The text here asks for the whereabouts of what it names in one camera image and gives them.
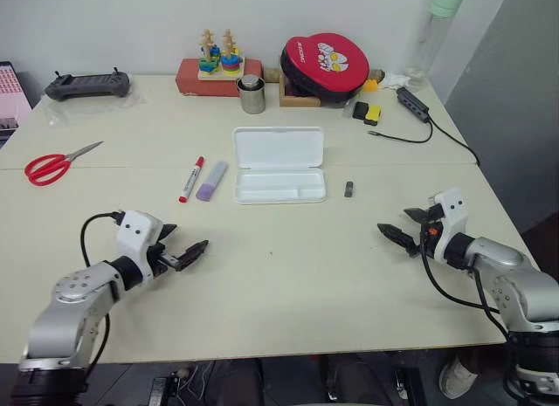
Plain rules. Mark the clear plastic bag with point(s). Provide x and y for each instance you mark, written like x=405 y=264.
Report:
x=87 y=111

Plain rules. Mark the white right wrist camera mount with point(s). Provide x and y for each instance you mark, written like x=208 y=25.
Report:
x=452 y=214

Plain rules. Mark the white plastic case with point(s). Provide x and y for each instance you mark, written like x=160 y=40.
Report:
x=279 y=166

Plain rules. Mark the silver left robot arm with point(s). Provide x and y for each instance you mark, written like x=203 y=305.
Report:
x=70 y=310

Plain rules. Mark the black table leg base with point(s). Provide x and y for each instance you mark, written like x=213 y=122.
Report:
x=408 y=386

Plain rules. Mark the white shoe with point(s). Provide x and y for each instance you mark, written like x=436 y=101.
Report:
x=456 y=380

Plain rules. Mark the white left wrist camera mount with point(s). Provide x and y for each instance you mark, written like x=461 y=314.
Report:
x=135 y=236

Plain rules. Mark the clear bottle with green lid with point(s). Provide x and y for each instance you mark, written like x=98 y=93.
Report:
x=430 y=43

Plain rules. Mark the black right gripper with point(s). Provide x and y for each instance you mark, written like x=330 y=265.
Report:
x=429 y=246

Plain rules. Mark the pink box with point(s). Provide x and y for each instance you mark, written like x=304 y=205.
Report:
x=11 y=96

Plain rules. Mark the small yellow and black block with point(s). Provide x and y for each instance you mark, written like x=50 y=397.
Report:
x=374 y=115

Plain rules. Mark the small wooden box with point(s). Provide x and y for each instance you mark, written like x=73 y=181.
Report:
x=297 y=101

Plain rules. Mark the red and white marker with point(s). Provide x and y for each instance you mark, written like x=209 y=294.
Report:
x=191 y=181

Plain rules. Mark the black handheld remote controller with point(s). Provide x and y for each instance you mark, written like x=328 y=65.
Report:
x=87 y=86

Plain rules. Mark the red rectangular box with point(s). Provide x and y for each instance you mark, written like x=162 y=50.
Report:
x=188 y=80

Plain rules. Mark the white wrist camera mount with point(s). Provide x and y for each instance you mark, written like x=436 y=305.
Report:
x=135 y=236
x=452 y=214

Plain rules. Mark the white crumpled object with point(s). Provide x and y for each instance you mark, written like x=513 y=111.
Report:
x=395 y=80

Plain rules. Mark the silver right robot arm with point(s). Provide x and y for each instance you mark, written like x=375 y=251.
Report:
x=519 y=284

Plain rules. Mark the small dark grey eraser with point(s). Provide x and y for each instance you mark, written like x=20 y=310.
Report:
x=348 y=189

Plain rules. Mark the steel canister with lid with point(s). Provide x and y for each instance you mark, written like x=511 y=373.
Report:
x=252 y=96

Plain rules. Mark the small yellow toy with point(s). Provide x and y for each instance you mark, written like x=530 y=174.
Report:
x=371 y=85

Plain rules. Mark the brown cork roll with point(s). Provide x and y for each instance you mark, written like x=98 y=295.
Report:
x=273 y=75

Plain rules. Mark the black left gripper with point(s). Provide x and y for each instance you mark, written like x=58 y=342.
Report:
x=165 y=262

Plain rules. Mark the red and black boxing pad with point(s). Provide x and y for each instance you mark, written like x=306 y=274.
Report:
x=327 y=65

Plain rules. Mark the purple eraser block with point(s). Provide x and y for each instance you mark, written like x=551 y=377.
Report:
x=209 y=183

